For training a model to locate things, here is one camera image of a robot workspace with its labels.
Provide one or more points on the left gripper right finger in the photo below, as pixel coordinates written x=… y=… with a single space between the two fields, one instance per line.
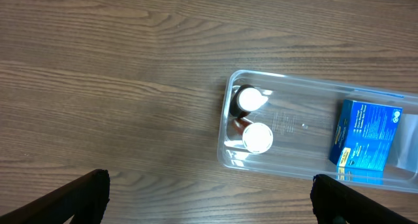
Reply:
x=334 y=202

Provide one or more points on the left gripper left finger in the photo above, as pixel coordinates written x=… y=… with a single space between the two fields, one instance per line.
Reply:
x=83 y=200

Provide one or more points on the blue medicine box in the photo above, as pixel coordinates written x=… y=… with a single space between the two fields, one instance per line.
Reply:
x=364 y=135

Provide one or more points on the orange tube white cap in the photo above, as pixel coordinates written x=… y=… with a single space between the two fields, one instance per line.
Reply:
x=256 y=137

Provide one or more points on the black bottle white cap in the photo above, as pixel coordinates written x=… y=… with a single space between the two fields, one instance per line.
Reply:
x=246 y=100

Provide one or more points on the clear plastic container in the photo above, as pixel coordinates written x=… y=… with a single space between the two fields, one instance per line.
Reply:
x=303 y=115

